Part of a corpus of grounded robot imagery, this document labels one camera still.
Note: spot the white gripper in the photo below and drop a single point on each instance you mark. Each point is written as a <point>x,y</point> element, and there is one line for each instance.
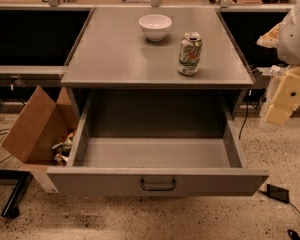
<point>296,39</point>

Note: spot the green white 7up can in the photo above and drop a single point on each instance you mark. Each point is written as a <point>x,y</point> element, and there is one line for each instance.
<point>189,54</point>

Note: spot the open grey top drawer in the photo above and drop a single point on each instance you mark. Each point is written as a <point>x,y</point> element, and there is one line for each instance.
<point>125,136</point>

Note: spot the black power adapter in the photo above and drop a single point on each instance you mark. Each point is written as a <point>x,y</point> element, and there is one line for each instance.
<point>278,193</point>

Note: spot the white ceramic bowl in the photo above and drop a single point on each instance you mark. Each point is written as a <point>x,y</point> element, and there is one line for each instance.
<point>155,26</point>

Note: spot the grey metal cabinet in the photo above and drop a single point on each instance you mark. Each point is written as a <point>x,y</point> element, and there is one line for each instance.
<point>114,53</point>

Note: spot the crumpled trash in box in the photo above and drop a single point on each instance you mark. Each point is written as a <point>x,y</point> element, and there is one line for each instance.
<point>62,149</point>

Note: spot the brown cardboard box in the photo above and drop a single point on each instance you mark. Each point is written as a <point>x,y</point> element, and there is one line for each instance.
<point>41,124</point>

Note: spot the black floor stand leg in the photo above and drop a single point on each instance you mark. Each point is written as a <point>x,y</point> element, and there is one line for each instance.
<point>18,179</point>

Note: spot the black drawer handle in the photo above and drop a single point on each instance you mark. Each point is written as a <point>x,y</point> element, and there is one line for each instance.
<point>158,186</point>

